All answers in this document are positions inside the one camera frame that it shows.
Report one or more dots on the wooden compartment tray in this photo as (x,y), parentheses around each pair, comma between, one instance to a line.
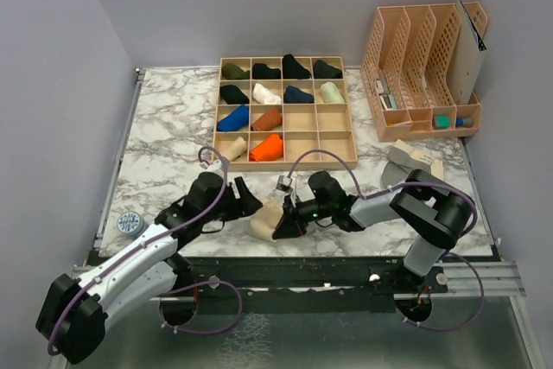
(305,126)

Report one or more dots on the black rolled cloth left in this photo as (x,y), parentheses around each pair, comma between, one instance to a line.
(232,95)

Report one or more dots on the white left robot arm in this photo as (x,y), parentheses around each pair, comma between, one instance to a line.
(78,311)

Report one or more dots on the grey underwear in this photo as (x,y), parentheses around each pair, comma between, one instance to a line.
(392,174)

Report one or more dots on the olive green rolled cloth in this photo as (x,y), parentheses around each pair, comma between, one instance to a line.
(231,71)

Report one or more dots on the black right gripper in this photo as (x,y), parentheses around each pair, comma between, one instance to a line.
(291,224)

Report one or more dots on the cream folded underwear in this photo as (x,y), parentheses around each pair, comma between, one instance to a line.
(434,161)

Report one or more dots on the beige boxer underwear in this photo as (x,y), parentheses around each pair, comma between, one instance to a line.
(265,221)

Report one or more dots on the blue grey cylinder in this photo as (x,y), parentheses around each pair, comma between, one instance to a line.
(466,122)

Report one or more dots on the blue rolled cloth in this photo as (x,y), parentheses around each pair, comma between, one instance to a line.
(235,121)

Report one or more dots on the cards in rack slot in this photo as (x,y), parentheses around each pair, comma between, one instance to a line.
(393,115)

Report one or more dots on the white rolled cloth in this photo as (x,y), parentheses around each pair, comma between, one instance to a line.
(264,96)

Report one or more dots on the brown rolled cloth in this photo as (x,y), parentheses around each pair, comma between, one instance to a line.
(270,120)

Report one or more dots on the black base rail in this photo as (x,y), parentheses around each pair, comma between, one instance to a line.
(223,299)

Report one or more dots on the beige rolled cloth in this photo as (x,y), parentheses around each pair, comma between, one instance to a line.
(234,150)

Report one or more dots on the dark green rolled cloth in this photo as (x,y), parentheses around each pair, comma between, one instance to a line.
(322,70)

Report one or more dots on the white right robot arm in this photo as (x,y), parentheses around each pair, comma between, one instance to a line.
(439,213)

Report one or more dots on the pink file organizer rack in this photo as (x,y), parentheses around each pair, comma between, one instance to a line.
(411,46)

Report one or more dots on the black rolled cloth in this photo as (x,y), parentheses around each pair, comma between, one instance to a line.
(293,70)
(232,95)
(261,71)

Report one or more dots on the navy rolled cloth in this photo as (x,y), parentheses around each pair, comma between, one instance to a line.
(294,95)

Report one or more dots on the orange rolled cloth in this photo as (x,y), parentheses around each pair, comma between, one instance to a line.
(269,150)

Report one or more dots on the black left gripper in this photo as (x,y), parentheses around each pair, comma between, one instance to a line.
(247,202)

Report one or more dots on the grey folder in rack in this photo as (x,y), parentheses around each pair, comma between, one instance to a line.
(469,52)

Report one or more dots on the pale green rolled cloth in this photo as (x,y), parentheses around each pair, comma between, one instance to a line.
(330,94)

